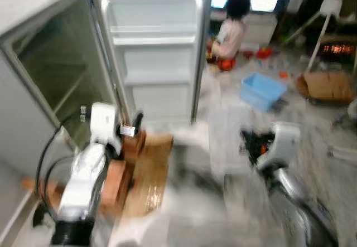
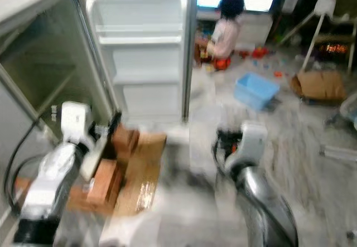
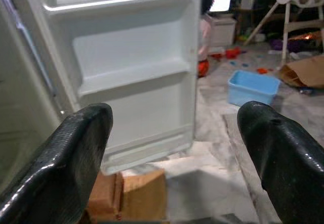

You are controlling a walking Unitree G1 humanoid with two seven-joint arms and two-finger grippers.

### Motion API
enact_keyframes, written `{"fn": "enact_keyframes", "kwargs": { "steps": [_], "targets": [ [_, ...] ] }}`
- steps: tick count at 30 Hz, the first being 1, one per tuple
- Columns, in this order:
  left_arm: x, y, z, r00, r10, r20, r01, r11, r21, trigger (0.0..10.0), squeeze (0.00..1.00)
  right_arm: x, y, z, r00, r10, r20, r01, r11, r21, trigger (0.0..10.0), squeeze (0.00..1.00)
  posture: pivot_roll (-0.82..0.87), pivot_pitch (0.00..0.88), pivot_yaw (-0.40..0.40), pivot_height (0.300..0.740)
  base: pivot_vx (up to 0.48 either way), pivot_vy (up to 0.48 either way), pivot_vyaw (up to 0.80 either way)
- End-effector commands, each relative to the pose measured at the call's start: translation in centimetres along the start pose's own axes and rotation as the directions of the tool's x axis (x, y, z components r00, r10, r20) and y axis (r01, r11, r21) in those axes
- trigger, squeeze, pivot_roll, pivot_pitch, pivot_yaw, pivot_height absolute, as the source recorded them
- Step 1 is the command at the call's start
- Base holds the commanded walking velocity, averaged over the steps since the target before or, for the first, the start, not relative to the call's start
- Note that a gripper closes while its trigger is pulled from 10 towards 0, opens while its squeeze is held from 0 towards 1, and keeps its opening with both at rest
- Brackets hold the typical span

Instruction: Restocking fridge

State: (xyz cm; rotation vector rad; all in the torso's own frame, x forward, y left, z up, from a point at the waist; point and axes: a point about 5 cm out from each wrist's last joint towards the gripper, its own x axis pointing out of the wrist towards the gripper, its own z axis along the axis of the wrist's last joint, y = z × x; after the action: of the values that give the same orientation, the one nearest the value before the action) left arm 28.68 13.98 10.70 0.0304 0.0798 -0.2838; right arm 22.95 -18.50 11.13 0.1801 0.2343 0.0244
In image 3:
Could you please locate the light blue plastic bin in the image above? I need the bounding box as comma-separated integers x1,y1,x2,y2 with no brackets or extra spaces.
227,69,281,107

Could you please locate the red toy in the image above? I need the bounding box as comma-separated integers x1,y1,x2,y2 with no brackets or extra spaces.
225,47,241,59

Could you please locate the red brick stack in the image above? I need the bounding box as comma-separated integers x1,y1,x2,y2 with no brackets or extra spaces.
87,172,125,221

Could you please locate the white fridge door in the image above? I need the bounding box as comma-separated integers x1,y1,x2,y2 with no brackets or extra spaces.
19,0,203,175

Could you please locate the white high chair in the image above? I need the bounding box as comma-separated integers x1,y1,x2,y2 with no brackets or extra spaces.
244,0,324,62

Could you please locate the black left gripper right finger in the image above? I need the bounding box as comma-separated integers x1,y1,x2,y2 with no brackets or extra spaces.
237,101,324,224

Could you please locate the flat brown cardboard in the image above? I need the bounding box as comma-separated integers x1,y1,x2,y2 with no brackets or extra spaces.
277,54,324,89

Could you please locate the white fridge body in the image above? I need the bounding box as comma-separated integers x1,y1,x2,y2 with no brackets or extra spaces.
0,0,79,194

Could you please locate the brown cardboard sheet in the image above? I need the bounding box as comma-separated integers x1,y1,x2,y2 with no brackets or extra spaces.
118,168,168,221

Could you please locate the orange round toy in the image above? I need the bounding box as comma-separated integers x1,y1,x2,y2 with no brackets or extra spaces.
197,59,211,78

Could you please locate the white storage box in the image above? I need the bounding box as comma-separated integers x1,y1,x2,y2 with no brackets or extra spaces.
210,16,237,47

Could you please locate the child in pink top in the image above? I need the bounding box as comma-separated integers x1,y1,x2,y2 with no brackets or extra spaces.
197,0,215,60

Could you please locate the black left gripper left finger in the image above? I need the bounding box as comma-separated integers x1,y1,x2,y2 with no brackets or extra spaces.
0,103,113,224

